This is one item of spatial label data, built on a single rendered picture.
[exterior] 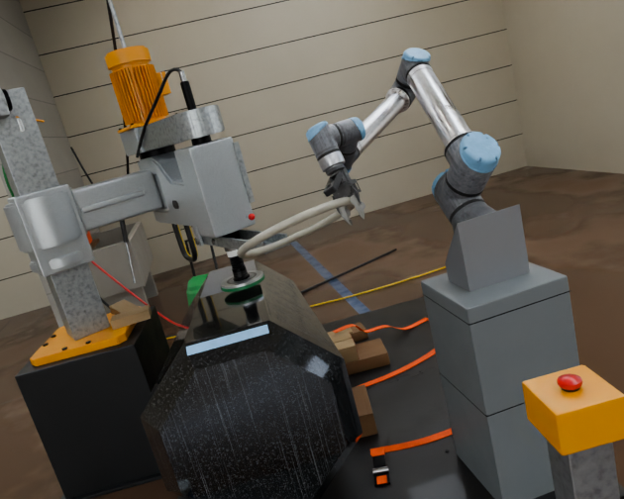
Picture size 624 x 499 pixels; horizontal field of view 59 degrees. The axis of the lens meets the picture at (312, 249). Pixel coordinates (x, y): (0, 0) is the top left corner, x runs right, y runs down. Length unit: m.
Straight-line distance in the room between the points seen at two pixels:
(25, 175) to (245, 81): 4.96
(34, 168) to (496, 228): 2.17
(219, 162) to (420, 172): 5.93
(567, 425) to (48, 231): 2.51
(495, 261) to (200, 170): 1.30
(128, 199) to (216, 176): 0.71
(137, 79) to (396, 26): 5.52
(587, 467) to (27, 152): 2.68
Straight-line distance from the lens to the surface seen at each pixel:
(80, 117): 7.68
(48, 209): 2.98
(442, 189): 2.21
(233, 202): 2.58
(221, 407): 2.29
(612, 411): 1.04
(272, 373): 2.23
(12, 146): 3.05
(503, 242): 2.15
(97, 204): 3.08
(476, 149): 2.07
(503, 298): 2.04
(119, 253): 5.48
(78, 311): 3.13
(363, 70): 7.98
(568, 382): 1.04
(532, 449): 2.36
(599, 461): 1.10
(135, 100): 3.17
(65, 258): 3.02
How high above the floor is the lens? 1.63
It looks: 14 degrees down
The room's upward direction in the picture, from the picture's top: 14 degrees counter-clockwise
